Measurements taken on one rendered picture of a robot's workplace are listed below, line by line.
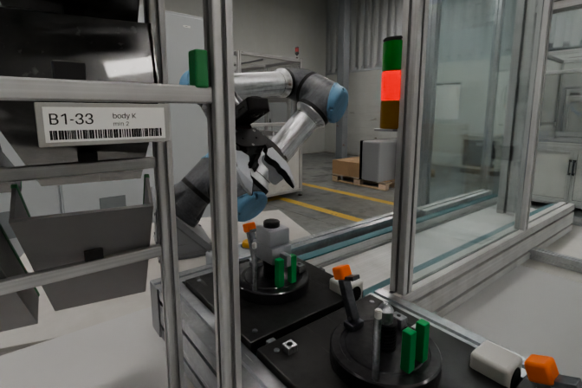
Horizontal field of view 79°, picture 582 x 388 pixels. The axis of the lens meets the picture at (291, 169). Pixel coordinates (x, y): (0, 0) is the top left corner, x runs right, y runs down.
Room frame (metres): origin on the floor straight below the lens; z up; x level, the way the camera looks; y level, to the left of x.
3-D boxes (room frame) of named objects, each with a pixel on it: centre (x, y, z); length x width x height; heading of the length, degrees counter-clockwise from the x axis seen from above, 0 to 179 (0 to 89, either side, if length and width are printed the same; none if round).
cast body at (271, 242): (0.61, 0.03, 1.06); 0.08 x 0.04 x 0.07; 38
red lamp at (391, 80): (0.64, -0.19, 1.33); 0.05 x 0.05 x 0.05
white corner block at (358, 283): (0.60, -0.10, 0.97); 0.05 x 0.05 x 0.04; 38
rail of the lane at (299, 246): (0.90, -0.09, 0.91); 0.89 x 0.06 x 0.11; 128
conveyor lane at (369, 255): (0.78, -0.21, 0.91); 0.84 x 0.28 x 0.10; 128
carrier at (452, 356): (0.41, -0.12, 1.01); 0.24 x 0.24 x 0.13; 38
